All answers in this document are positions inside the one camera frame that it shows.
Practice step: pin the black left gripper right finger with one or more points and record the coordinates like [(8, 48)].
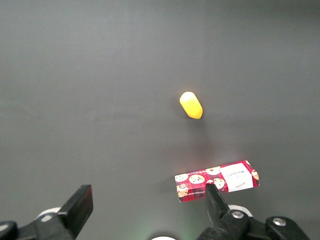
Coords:
[(216, 207)]

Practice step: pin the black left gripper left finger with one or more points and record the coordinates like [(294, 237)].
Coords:
[(77, 205)]

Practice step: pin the red cookie box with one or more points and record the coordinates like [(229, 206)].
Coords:
[(197, 182)]

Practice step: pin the yellow lemon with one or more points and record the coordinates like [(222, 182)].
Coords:
[(190, 105)]

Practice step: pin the dark grey table mat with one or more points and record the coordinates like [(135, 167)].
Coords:
[(100, 87)]

